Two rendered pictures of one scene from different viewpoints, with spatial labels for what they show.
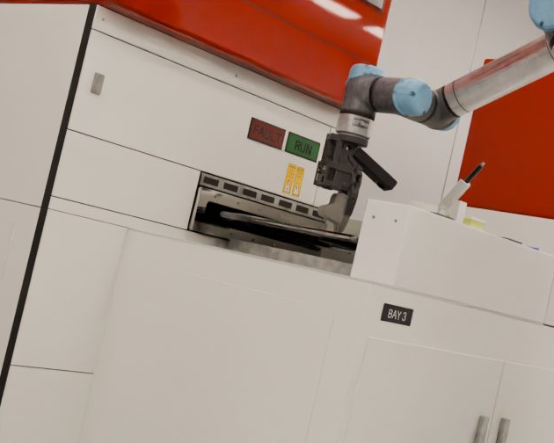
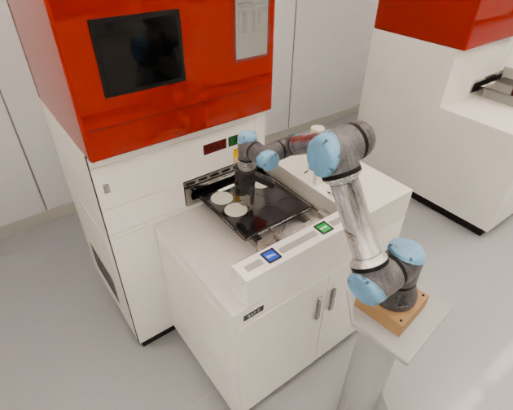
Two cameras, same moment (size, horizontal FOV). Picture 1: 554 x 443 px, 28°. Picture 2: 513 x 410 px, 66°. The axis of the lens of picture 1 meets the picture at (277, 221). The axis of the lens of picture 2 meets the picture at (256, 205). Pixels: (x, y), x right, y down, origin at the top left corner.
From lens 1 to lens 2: 1.57 m
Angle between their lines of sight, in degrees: 41
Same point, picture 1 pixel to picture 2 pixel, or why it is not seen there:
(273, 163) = (223, 154)
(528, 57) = not seen: hidden behind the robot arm
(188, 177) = (177, 189)
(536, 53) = not seen: hidden behind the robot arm
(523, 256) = (333, 237)
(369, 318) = (236, 325)
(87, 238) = (135, 238)
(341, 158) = (243, 180)
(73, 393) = (157, 280)
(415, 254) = (256, 291)
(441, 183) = not seen: outside the picture
